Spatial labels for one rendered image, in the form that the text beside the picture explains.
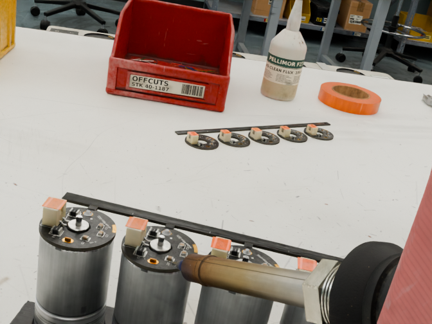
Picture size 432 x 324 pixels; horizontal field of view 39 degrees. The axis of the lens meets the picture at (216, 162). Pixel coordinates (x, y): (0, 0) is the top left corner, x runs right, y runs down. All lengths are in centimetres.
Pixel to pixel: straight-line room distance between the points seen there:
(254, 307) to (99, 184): 19
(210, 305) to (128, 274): 3
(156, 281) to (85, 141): 23
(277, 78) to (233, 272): 42
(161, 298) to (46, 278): 4
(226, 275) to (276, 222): 20
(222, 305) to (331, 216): 20
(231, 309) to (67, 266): 5
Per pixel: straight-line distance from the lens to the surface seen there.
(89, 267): 20
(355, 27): 451
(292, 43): 55
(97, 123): 45
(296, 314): 20
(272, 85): 56
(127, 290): 20
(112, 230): 20
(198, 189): 37
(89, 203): 22
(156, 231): 20
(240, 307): 19
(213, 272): 16
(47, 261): 20
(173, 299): 20
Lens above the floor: 92
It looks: 25 degrees down
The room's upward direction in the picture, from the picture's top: 11 degrees clockwise
